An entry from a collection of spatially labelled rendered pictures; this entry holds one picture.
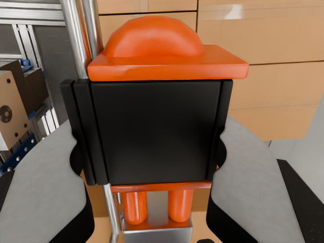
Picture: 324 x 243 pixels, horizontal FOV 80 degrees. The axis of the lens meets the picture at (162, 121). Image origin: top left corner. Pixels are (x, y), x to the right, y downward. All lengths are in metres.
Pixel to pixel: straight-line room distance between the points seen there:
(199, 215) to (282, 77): 0.72
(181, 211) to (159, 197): 0.03
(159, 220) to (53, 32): 1.11
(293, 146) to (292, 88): 1.16
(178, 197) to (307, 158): 2.21
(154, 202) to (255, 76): 0.79
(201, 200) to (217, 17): 0.62
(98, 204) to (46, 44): 0.95
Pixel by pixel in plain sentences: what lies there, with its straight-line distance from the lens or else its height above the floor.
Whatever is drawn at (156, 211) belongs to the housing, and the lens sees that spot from 0.20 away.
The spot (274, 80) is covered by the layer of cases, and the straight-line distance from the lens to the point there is 0.98.
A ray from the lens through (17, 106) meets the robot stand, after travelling 0.51.
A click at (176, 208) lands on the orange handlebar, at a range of 0.18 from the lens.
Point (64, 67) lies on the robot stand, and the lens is 1.23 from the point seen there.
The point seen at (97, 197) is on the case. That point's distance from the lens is 0.48.
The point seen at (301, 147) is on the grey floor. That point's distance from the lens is 2.20.
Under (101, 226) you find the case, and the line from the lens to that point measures 0.47.
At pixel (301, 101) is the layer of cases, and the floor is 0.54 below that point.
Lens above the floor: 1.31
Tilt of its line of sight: 59 degrees down
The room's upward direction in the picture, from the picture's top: 172 degrees clockwise
